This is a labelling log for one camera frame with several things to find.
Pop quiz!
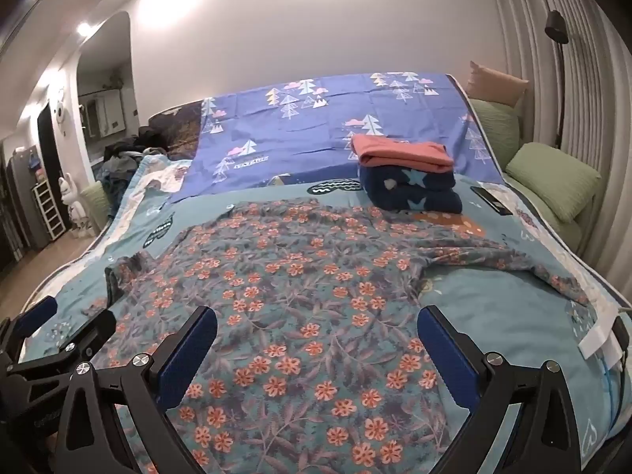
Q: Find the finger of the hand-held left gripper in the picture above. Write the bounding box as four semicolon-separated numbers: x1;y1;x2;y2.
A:
7;308;118;393
0;296;58;363

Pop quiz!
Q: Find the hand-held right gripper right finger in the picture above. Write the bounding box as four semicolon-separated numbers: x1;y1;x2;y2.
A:
416;305;601;474

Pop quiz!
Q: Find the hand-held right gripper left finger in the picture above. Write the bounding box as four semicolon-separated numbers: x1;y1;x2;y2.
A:
52;305;218;474

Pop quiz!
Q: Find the teal floral shirt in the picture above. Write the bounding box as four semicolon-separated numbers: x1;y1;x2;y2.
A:
103;196;593;474

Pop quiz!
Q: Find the pile of dark clothes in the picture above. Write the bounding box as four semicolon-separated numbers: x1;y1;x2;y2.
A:
96;126;171;219

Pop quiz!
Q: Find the teal printed blanket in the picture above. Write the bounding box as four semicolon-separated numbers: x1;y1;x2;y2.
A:
20;153;632;474

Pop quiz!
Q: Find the white shelf rack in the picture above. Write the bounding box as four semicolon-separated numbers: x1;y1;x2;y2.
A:
30;180;68;243

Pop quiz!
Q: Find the grey refrigerator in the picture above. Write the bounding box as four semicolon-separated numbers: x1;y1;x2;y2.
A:
0;145;50;262

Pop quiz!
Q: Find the white figurine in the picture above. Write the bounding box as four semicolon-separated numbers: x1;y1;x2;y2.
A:
58;174;96;241

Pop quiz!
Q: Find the green cushion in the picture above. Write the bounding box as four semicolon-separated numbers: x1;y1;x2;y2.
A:
79;180;114;232

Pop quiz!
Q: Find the black phone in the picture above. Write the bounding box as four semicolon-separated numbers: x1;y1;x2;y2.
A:
470;185;514;216

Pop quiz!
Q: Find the folded navy star garment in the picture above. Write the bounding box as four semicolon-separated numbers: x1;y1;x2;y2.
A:
358;160;464;215

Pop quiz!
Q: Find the large green pillow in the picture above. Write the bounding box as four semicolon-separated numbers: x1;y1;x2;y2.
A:
504;141;603;223

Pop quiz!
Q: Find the folded coral garment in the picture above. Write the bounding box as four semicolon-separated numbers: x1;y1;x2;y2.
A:
350;133;454;169

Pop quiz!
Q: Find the dark patterned blanket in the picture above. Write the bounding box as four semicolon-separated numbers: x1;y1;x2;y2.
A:
148;99;205;162

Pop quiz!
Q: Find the small green pillow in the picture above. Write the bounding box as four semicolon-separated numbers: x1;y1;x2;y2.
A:
466;99;522;169

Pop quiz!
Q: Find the blue tree-print sheet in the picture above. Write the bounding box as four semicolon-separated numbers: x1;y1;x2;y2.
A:
167;73;505;204

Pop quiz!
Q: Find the peach pillow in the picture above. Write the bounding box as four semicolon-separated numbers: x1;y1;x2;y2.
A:
466;60;529;109

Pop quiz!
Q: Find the white pleated curtain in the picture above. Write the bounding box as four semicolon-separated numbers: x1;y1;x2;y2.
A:
486;0;632;307

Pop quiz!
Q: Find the black floor lamp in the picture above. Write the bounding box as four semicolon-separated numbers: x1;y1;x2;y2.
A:
544;10;570;150

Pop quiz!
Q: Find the white fabric strap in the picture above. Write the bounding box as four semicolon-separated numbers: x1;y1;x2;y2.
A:
577;316;626;359

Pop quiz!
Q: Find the blue cable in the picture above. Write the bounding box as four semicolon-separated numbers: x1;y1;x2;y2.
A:
597;355;624;428

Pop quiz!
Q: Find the white wall clock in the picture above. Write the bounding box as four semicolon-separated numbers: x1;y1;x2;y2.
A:
51;86;68;135

